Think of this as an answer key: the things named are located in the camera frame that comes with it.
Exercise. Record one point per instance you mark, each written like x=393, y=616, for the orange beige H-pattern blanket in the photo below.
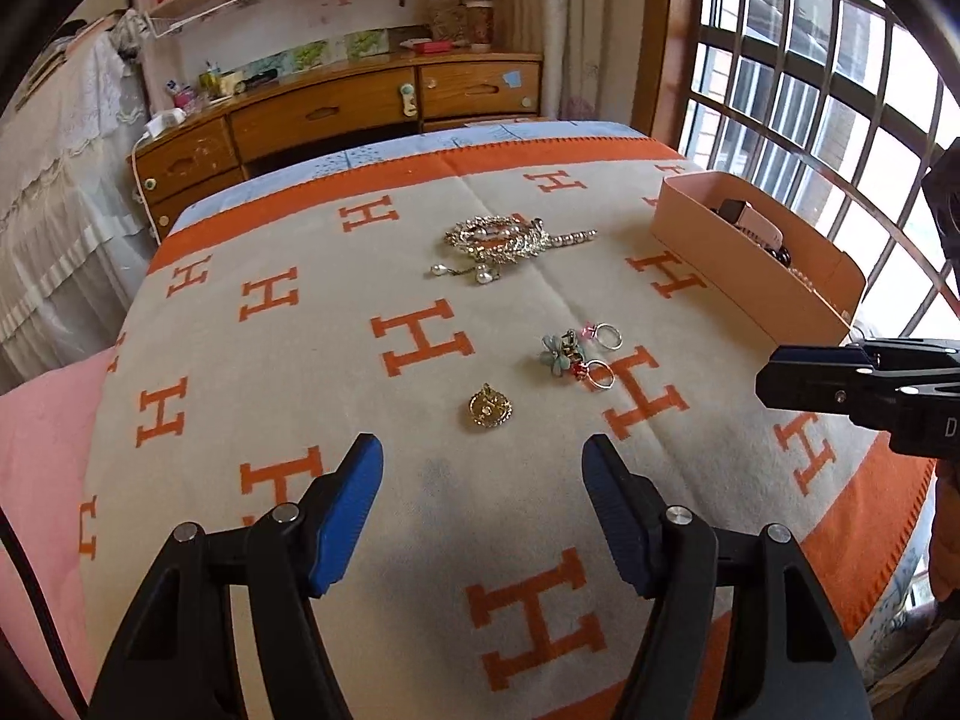
x=295, y=315

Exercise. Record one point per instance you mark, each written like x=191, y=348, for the silver ring red stone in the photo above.
x=595, y=374

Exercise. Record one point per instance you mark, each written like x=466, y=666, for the silver ring pink stone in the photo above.
x=602, y=334

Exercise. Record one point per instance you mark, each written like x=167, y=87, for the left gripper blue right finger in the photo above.
x=660, y=550

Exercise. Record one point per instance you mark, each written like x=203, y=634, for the pink felt jewelry tray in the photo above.
x=811, y=300

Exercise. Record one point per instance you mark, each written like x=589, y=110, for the white lace covered furniture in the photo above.
x=75, y=240

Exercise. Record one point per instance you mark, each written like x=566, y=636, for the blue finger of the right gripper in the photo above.
x=805, y=355
x=805, y=386

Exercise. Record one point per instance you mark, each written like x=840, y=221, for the pink strap smart watch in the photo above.
x=751, y=222

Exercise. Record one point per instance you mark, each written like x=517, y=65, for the gold round pendant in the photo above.
x=489, y=408

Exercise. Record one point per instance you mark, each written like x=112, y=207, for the window with metal grille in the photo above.
x=833, y=108

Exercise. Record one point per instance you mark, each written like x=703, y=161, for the wooden desk with drawers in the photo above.
x=346, y=104

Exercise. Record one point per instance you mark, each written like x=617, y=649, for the pink bed sheet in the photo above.
x=47, y=429

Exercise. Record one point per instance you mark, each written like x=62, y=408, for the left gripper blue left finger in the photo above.
x=327, y=521

